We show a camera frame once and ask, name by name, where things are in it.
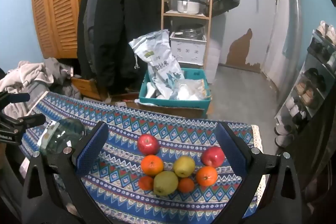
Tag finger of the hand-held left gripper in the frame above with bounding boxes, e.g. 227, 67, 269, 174
0, 91, 31, 109
8, 113, 47, 135

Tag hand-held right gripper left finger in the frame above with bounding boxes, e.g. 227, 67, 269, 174
22, 121, 109, 224

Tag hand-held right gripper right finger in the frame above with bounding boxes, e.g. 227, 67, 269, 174
210, 122, 306, 224

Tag red apple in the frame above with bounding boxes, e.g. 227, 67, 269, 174
201, 146, 226, 168
137, 134, 161, 156

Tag large orange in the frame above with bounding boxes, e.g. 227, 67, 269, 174
196, 166, 218, 186
140, 154, 164, 177

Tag yellow-green pear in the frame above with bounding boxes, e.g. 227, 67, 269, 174
173, 156, 196, 178
153, 170, 179, 197

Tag small tangerine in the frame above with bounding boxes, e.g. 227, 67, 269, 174
138, 176, 155, 191
178, 177, 195, 193

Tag white towel pile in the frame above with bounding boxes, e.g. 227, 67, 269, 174
0, 61, 54, 114

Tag clear glass bowl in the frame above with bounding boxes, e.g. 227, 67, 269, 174
39, 118, 87, 159

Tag grey crumpled garment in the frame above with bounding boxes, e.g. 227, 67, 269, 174
43, 57, 82, 98

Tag wooden drawer chest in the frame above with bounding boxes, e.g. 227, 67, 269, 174
71, 76, 105, 101

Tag blue patterned tablecloth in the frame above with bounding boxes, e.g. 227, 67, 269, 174
21, 91, 264, 224

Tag flat cardboard box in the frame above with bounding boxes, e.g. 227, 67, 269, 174
115, 101, 208, 119

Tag teal plastic crate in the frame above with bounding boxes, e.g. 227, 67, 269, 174
139, 68, 213, 111

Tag clear plastic bags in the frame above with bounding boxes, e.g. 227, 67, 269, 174
171, 79, 210, 101

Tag group of shoes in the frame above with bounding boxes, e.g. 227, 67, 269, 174
274, 21, 336, 147

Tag wooden louvered wardrobe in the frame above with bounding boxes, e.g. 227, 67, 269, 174
31, 0, 105, 59

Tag white rice bag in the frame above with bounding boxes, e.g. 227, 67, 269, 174
129, 29, 185, 98

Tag white plastic basket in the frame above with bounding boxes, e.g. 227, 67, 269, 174
169, 32, 207, 65

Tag white shoe rack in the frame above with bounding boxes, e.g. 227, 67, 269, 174
274, 21, 336, 148

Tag steel pot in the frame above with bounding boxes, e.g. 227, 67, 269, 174
175, 24, 205, 38

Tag black hooded coat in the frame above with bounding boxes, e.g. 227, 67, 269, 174
77, 0, 162, 96

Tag white door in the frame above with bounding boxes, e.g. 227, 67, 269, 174
262, 0, 290, 88

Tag white cooking pot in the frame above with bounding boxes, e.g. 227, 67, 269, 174
176, 0, 201, 15

